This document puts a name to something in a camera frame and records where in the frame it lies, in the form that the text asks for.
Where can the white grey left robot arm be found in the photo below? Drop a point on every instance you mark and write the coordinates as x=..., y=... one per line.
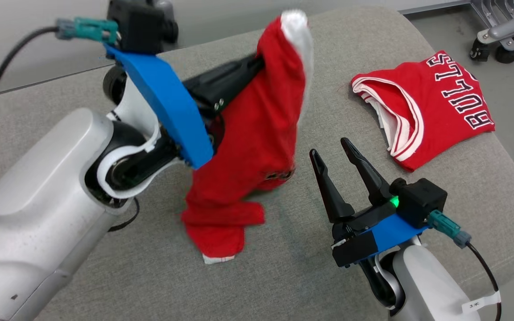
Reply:
x=38, y=214

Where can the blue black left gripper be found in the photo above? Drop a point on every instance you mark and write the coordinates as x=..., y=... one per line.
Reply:
x=172, y=107

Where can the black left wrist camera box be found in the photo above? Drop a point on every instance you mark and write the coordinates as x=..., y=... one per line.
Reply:
x=143, y=26

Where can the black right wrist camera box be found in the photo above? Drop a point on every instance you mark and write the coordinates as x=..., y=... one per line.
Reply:
x=420, y=200

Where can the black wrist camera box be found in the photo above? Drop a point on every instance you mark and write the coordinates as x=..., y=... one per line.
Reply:
x=420, y=200
x=143, y=26

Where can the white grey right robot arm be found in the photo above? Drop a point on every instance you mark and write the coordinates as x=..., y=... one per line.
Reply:
x=431, y=285

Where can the grey wheeled chair base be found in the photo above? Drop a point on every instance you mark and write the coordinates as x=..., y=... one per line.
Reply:
x=502, y=31

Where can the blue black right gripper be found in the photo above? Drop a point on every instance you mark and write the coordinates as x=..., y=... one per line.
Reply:
x=373, y=236

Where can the red shirt with white sleeves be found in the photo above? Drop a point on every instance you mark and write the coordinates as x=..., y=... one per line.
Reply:
x=440, y=102

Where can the red shorts with elastic waistband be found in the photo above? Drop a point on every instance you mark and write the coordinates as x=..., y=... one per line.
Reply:
x=257, y=133

